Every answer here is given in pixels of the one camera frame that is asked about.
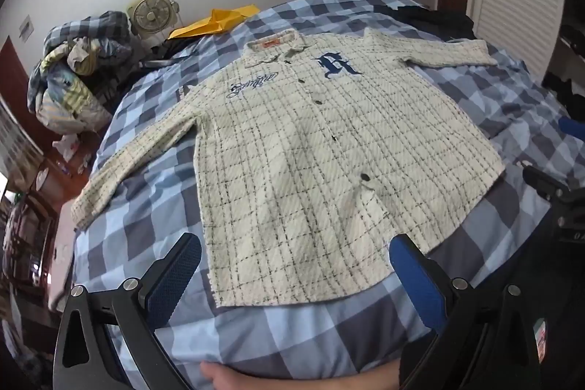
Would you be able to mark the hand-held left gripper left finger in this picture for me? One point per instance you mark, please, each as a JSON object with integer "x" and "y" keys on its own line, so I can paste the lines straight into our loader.
{"x": 176, "y": 280}

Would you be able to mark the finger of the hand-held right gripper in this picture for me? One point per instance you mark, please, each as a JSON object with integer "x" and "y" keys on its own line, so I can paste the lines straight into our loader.
{"x": 572, "y": 127}
{"x": 548, "y": 186}

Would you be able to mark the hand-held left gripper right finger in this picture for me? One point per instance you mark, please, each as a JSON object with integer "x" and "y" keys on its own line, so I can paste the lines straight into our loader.
{"x": 418, "y": 280}

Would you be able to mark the cream plaid shirt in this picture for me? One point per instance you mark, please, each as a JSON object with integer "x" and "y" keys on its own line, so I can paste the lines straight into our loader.
{"x": 311, "y": 170}

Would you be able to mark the dark clothes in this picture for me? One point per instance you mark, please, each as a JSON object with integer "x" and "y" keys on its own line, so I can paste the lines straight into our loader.
{"x": 434, "y": 19}

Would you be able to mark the blue checkered bed cover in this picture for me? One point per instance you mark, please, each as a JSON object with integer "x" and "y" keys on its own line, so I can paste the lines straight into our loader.
{"x": 151, "y": 198}

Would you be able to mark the wooden furniture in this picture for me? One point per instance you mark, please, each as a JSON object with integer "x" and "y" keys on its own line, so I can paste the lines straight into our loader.
{"x": 27, "y": 234}

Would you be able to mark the pile of crumpled bedding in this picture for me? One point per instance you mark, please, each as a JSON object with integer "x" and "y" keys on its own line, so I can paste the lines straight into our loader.
{"x": 73, "y": 74}

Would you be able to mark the yellow cloth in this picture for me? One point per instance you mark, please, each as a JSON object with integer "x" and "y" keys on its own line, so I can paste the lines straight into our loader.
{"x": 215, "y": 22}

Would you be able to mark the beige box fan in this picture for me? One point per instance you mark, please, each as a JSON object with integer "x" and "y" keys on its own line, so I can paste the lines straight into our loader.
{"x": 151, "y": 15}

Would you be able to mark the wall switch plate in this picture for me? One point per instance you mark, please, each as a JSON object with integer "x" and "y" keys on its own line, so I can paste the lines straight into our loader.
{"x": 25, "y": 27}

